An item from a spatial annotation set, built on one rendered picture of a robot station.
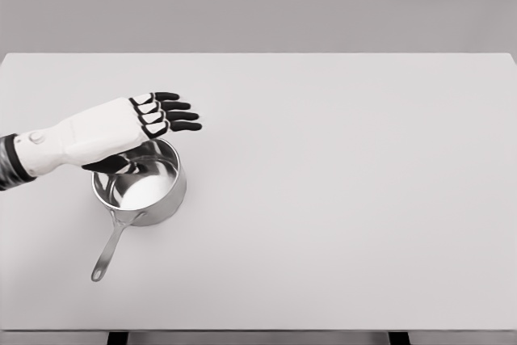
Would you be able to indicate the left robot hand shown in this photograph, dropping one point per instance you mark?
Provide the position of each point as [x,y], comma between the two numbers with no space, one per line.
[106,127]

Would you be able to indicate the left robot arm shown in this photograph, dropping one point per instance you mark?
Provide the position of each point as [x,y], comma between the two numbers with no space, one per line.
[38,151]

